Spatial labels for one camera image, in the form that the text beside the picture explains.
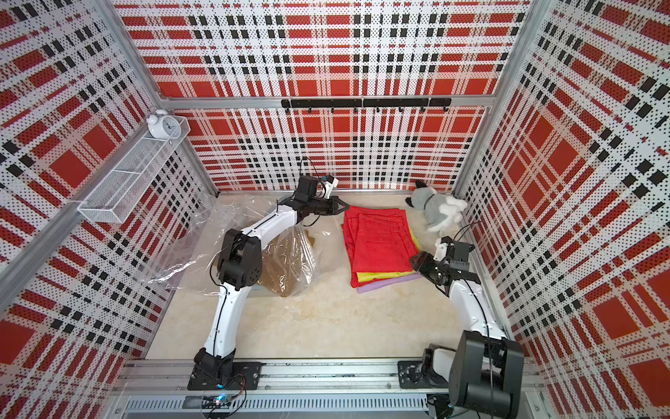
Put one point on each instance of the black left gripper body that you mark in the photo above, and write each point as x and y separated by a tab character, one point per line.
320	204

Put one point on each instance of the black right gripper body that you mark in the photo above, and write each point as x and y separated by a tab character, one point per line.
432	269

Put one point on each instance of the clear plastic vacuum bag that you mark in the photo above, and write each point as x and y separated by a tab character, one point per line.
186	265

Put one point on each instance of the red trousers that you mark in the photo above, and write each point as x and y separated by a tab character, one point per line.
383	242
350	242

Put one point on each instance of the brown trousers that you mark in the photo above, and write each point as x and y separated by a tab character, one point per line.
289	263

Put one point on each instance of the lime green trousers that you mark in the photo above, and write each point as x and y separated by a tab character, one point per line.
369	277

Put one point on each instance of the purple trousers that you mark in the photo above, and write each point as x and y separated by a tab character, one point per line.
388	282

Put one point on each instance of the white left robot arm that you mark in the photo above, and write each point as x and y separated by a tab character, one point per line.
239	265

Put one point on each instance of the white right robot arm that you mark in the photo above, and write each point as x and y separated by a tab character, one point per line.
484	372

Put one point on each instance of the grey white plush toy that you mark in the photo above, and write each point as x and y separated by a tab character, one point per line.
441	211

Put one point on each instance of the white alarm clock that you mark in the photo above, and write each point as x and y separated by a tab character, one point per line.
163	126

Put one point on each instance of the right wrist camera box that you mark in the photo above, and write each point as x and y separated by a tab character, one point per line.
441	248

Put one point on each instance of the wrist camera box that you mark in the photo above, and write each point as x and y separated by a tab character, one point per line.
328	184
441	248

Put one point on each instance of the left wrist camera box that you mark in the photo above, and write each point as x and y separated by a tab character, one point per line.
328	184

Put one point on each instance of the black wall hook rail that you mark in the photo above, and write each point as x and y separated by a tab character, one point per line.
311	104

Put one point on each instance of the white wire wall shelf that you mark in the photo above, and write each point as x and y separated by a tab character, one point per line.
117	194

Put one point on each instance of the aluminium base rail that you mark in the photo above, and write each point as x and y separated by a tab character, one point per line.
282	388

